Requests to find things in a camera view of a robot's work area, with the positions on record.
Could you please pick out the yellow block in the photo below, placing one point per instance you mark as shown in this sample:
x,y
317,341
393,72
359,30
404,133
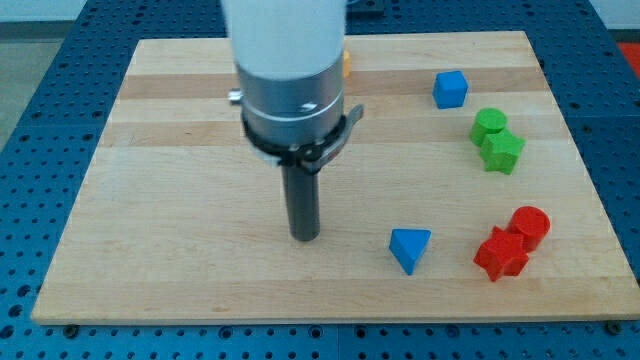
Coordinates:
x,y
346,64

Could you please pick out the blue triangle block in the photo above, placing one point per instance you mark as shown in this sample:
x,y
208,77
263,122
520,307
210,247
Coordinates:
x,y
408,245

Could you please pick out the red star block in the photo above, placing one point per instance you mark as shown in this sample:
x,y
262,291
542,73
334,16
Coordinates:
x,y
502,254

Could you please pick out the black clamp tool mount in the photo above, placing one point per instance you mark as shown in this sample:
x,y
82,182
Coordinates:
x,y
310,157

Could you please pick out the green cylinder block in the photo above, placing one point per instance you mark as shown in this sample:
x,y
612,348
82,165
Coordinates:
x,y
487,121

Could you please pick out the wooden board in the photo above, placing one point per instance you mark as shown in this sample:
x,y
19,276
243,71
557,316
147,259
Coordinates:
x,y
178,222

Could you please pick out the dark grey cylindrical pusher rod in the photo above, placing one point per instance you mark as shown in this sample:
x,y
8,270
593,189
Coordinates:
x,y
302,203

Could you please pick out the green star block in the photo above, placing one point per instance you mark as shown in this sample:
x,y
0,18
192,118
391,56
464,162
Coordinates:
x,y
501,151

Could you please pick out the blue cube block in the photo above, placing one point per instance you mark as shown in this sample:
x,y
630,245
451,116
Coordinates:
x,y
450,89

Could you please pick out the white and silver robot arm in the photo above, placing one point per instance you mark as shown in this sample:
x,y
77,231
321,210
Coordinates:
x,y
289,58

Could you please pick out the red cylinder block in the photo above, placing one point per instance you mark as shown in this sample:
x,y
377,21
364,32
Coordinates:
x,y
532,224

